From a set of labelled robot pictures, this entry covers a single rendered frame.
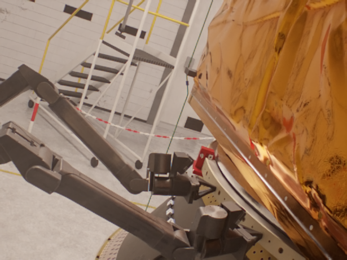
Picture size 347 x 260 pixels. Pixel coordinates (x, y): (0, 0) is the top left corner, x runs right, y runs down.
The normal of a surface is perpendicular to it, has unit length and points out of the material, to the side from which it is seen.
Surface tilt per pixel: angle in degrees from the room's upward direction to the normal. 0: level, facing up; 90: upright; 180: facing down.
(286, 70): 87
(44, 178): 95
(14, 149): 95
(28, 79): 72
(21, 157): 95
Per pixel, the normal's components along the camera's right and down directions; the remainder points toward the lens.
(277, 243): -0.76, -0.13
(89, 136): 0.14, -0.11
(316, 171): -0.94, -0.29
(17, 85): -0.02, 0.08
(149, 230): 0.15, 0.28
